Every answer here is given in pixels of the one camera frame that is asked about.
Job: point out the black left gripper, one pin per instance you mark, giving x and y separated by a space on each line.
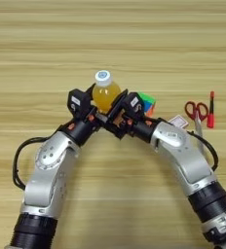
81 129

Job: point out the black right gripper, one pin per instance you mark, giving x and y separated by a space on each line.
141 128

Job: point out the orange juice bottle white cap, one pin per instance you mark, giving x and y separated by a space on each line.
105 94

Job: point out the multicoloured puzzle cube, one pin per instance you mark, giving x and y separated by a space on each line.
149 103

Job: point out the small red white card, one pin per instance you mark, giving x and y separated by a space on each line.
179 121

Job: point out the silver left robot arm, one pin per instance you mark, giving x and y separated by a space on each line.
48 181

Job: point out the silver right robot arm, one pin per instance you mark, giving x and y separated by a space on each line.
189 162

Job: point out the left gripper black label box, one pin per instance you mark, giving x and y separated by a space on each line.
77 102

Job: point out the red marker pen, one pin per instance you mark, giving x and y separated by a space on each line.
210 118

